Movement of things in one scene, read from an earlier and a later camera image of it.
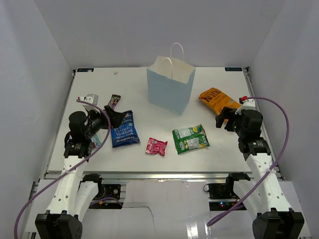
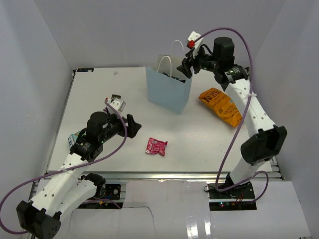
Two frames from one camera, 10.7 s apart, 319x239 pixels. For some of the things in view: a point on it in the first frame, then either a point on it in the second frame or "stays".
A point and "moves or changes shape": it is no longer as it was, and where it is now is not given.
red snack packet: [155, 146] stays
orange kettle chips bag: [217, 100] stays
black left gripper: [116, 118] -> [132, 128]
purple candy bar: [113, 100] stays
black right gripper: [226, 113] -> [194, 63]
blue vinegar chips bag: [125, 134] moves or changes shape
